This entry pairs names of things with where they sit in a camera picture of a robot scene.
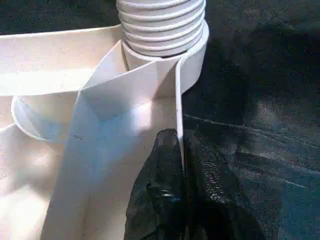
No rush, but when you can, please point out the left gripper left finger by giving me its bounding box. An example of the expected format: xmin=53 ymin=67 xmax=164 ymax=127
xmin=124 ymin=128 xmax=191 ymax=240

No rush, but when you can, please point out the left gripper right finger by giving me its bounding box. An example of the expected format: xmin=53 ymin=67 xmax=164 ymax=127
xmin=183 ymin=129 xmax=269 ymax=240

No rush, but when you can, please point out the white plastic table leg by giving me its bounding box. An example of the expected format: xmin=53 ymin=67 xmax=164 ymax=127
xmin=116 ymin=0 xmax=207 ymax=59

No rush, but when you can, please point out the white plastic table top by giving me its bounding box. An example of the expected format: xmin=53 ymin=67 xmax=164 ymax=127
xmin=0 ymin=22 xmax=210 ymax=240

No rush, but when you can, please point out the black work mat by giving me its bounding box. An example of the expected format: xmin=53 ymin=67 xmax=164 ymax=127
xmin=0 ymin=0 xmax=320 ymax=240

